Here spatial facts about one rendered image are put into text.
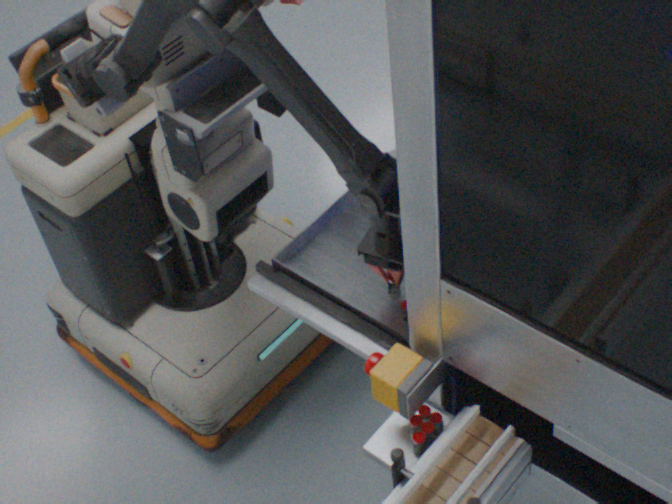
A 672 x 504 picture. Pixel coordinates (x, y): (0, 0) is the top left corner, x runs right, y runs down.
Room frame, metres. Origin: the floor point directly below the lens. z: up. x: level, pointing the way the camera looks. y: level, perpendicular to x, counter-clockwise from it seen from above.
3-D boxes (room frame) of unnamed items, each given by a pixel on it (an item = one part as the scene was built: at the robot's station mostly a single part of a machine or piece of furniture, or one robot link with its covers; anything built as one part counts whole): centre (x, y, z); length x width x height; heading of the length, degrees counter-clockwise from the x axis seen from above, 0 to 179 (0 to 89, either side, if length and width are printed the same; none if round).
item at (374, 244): (1.17, -0.09, 1.03); 0.10 x 0.07 x 0.07; 59
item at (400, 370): (0.90, -0.07, 0.99); 0.08 x 0.07 x 0.07; 44
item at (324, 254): (1.24, -0.09, 0.90); 0.34 x 0.26 x 0.04; 44
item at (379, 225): (1.17, -0.10, 1.09); 0.07 x 0.06 x 0.07; 50
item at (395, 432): (0.86, -0.09, 0.87); 0.14 x 0.13 x 0.02; 44
